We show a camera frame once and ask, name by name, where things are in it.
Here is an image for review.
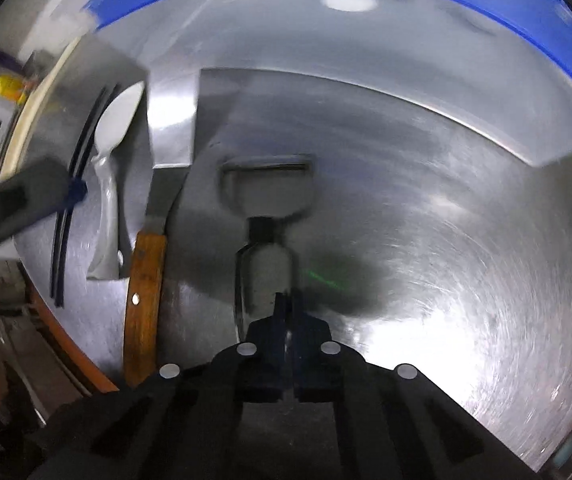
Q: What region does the white plastic spoon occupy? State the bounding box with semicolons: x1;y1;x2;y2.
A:
87;80;147;282

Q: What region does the wooden-handled metal scraper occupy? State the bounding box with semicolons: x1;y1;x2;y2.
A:
122;67;203;387

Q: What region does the yellow bottle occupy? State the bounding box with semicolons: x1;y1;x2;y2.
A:
0;74;34;102

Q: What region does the clear container with blue rim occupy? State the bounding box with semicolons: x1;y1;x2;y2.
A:
31;0;572;171

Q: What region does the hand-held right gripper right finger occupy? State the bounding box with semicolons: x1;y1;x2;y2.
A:
290;294;537;480

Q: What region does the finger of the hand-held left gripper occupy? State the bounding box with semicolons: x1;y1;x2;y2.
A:
0;157;89;261

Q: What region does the orange wooden panel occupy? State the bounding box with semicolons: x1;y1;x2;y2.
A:
26;285;119;393

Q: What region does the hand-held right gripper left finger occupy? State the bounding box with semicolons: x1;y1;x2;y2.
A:
31;292;287;480

